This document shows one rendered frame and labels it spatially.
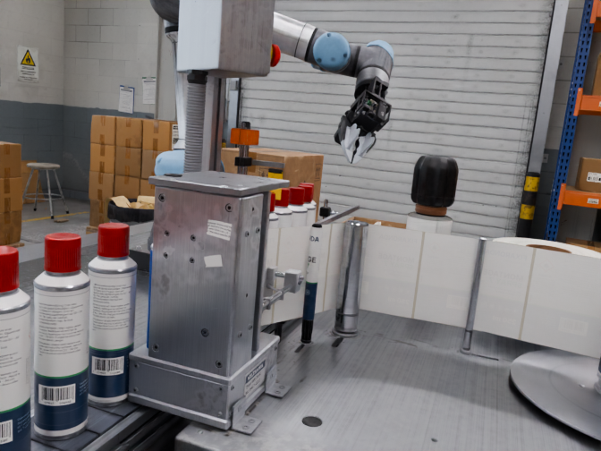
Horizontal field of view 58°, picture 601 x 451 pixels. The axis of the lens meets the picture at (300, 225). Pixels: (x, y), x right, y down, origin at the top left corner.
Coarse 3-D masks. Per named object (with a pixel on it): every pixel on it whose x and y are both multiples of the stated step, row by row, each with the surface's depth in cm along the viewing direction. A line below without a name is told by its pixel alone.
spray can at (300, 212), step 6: (294, 192) 110; (300, 192) 110; (294, 198) 110; (300, 198) 111; (294, 204) 111; (300, 204) 111; (294, 210) 110; (300, 210) 110; (306, 210) 111; (294, 216) 110; (300, 216) 110; (306, 216) 112; (294, 222) 110; (300, 222) 111; (306, 222) 112
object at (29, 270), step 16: (144, 240) 164; (96, 256) 141; (32, 272) 123; (32, 288) 113; (144, 288) 119; (32, 304) 104; (144, 304) 109; (32, 320) 96; (144, 320) 101; (32, 336) 89; (144, 336) 93; (32, 352) 84; (32, 368) 79; (32, 384) 74; (32, 400) 70; (176, 432) 66; (160, 448) 63
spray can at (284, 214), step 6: (282, 192) 106; (288, 192) 107; (282, 198) 106; (288, 198) 107; (276, 204) 106; (282, 204) 106; (288, 204) 108; (276, 210) 106; (282, 210) 106; (288, 210) 107; (282, 216) 106; (288, 216) 107; (282, 222) 106; (288, 222) 107
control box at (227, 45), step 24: (192, 0) 91; (216, 0) 84; (240, 0) 84; (264, 0) 87; (192, 24) 92; (216, 24) 84; (240, 24) 85; (264, 24) 88; (192, 48) 92; (216, 48) 85; (240, 48) 86; (264, 48) 89; (216, 72) 91; (240, 72) 87; (264, 72) 89
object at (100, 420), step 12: (96, 408) 61; (108, 408) 61; (120, 408) 61; (132, 408) 61; (96, 420) 58; (108, 420) 59; (120, 420) 59; (84, 432) 56; (96, 432) 56; (36, 444) 53; (48, 444) 54; (60, 444) 54; (72, 444) 54; (84, 444) 54
